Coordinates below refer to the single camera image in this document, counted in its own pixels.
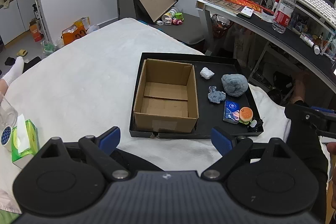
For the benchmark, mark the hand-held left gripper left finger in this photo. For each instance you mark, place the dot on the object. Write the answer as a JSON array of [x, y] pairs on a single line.
[[110, 138]]

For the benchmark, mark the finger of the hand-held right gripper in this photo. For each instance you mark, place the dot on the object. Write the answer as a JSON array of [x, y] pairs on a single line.
[[321, 109]]

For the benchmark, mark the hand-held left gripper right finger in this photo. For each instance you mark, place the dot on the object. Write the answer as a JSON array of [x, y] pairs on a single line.
[[220, 141]]

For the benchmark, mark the black shallow tray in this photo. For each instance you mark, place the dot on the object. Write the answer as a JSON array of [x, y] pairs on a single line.
[[210, 119]]

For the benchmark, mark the blue tissue pack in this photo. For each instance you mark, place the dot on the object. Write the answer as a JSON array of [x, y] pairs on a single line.
[[230, 111]]

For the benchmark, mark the burger plush toy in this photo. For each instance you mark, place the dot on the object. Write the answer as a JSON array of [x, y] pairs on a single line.
[[246, 114]]

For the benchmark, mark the small blue-grey plush toy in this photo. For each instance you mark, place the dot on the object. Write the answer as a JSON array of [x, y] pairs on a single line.
[[216, 95]]

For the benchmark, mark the grey fluffy plush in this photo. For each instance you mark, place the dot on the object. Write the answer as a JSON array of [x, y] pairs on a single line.
[[235, 85]]

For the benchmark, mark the cardboard box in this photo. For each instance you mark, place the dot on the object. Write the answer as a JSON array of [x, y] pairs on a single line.
[[165, 108]]

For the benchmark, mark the person's right hand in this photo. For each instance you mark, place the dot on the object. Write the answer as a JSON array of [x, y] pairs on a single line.
[[332, 148]]

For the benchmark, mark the bare foot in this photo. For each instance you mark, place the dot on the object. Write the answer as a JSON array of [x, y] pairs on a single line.
[[298, 87]]

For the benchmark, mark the white crumpled tissue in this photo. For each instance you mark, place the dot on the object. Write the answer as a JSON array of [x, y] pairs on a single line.
[[206, 73]]

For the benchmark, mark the small white tube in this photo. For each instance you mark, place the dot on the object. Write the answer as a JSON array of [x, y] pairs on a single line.
[[307, 39]]

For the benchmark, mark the black curved desk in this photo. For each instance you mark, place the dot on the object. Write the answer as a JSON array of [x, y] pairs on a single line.
[[288, 43]]

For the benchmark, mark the green tissue box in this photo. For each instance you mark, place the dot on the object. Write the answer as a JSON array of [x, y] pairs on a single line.
[[29, 140]]

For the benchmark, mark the beige tote bag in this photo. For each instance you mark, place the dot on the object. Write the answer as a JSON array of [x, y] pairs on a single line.
[[244, 48]]

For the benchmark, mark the blue patterned tape roll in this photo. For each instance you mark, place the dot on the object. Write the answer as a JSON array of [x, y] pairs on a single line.
[[5, 137]]

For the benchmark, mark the red label water bottle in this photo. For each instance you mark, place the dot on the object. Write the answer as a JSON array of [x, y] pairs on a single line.
[[283, 11]]

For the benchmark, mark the clear plastic cup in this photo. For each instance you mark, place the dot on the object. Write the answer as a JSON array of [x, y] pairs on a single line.
[[6, 111]]

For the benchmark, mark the green plastic bag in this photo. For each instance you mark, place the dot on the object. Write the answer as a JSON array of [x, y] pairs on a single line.
[[48, 48]]

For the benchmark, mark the red basket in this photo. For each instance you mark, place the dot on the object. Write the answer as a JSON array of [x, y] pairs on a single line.
[[221, 29]]

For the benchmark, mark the orange paper bag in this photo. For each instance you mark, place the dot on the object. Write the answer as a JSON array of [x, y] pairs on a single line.
[[74, 32]]

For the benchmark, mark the small red capped bottle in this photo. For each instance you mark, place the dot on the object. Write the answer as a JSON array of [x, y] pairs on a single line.
[[276, 5]]

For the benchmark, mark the dark grey low table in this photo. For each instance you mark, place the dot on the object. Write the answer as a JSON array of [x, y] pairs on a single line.
[[189, 29]]

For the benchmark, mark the white-socked foot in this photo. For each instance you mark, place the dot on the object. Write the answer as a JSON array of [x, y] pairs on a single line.
[[14, 69]]

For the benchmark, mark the pink cloth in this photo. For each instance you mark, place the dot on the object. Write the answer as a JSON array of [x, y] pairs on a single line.
[[8, 200]]

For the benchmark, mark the white power bank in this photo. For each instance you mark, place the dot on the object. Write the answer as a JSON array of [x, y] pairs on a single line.
[[247, 12]]

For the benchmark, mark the yellow slipper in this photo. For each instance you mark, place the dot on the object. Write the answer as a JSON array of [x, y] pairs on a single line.
[[21, 52]]

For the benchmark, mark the black slipper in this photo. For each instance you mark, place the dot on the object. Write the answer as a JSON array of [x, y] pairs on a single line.
[[10, 60]]

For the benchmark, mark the red toy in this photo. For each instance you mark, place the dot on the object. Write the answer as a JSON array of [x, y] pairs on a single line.
[[177, 22]]

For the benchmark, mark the small white toy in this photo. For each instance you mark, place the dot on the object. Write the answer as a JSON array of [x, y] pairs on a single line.
[[166, 22]]

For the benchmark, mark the orange carton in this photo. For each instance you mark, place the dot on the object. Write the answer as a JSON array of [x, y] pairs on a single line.
[[36, 31]]

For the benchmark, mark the green toy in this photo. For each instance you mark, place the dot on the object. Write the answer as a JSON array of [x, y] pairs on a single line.
[[179, 16]]

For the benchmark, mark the red paper strips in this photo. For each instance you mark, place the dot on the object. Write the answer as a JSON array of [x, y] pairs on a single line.
[[244, 2]]

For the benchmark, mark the white narrow rack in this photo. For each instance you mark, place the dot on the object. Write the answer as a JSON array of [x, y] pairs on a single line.
[[39, 19]]

